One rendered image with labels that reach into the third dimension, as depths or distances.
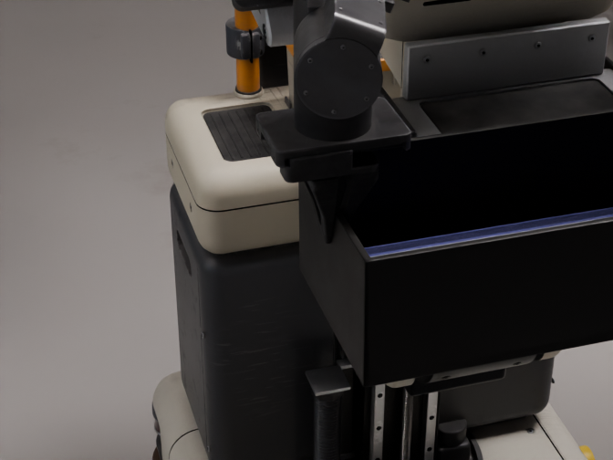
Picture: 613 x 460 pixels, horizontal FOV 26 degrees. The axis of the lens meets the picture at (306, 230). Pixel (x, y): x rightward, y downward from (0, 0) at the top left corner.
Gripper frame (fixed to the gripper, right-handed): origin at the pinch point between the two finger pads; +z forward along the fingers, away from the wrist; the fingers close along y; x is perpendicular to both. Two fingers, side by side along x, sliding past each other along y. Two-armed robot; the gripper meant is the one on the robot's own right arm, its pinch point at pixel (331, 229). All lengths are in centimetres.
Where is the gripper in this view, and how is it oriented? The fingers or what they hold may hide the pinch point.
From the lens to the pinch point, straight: 102.2
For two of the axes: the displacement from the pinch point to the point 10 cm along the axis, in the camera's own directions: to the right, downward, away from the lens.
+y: 9.6, -1.5, 2.4
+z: 0.0, 8.5, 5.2
